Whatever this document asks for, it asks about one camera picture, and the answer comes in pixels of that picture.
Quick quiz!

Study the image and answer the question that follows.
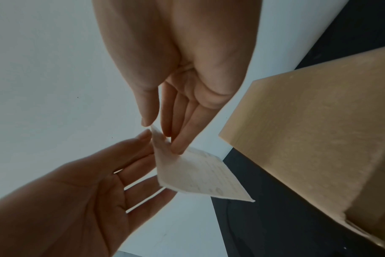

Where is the person's right hand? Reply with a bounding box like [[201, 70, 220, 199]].
[[92, 0, 264, 155]]

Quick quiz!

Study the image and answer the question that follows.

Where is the person's left hand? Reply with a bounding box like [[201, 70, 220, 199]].
[[0, 128, 179, 257]]

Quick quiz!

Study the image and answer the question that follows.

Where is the white printed paper slip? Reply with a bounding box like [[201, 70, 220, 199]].
[[149, 124, 255, 203]]

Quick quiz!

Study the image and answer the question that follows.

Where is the brown cardboard box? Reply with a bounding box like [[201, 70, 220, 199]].
[[218, 45, 385, 254]]

